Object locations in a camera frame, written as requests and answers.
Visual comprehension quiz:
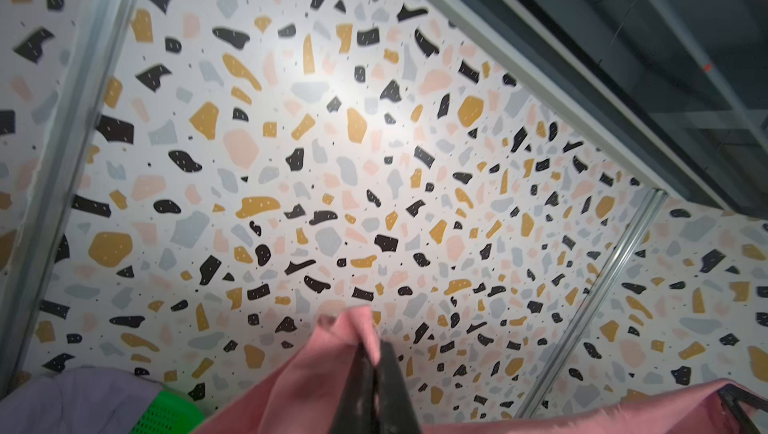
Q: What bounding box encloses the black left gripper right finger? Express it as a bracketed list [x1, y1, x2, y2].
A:
[376, 341, 421, 434]

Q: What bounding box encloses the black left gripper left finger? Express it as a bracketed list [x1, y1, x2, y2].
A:
[343, 344, 375, 433]

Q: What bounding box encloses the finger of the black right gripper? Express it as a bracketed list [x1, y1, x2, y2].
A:
[717, 383, 768, 434]

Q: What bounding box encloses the pink t-shirt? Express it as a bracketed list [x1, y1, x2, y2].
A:
[191, 305, 768, 434]

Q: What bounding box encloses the green plastic basket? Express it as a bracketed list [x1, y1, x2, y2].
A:
[130, 391, 205, 434]

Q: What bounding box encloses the lavender t-shirt in basket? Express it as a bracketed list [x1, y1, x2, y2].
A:
[1, 367, 162, 433]

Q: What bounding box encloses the right aluminium corner post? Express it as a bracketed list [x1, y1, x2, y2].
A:
[515, 189, 668, 419]

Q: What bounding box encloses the aluminium corner post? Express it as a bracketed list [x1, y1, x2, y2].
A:
[515, 189, 668, 419]
[1, 0, 135, 397]

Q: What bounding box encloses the left aluminium corner post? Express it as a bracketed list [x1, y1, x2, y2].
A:
[1, 0, 135, 397]

